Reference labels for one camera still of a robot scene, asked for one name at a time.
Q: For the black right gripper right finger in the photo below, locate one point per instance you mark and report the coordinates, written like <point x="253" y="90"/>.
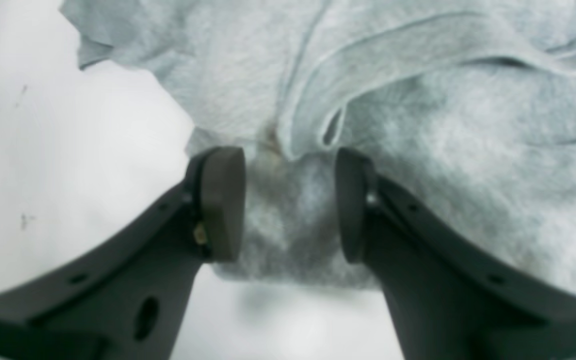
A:
<point x="448" y="299"/>

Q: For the grey T-shirt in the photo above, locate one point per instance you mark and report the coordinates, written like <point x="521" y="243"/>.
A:
<point x="468" y="104"/>

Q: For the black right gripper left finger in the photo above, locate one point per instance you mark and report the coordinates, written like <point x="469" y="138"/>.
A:
<point x="126" y="299"/>

